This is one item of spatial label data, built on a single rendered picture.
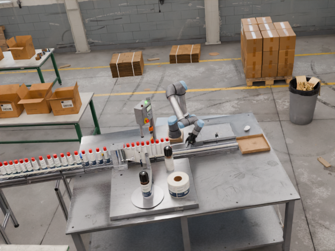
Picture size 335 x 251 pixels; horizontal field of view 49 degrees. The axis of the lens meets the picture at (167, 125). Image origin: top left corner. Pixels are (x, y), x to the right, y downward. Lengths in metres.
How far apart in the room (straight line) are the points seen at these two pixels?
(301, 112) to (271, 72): 1.39
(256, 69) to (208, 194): 3.79
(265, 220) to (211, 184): 0.82
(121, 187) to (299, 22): 6.51
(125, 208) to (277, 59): 4.36
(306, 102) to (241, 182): 2.40
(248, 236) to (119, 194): 1.38
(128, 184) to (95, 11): 6.12
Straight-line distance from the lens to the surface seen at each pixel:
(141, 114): 3.66
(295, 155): 5.35
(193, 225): 4.10
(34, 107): 5.47
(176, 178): 3.47
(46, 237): 4.73
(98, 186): 3.83
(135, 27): 9.11
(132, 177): 3.76
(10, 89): 5.77
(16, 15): 9.97
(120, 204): 3.50
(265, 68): 6.91
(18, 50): 7.60
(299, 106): 5.79
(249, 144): 4.11
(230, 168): 3.81
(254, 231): 4.05
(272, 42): 6.74
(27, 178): 4.18
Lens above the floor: 3.30
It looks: 33 degrees down
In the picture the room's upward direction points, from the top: 8 degrees counter-clockwise
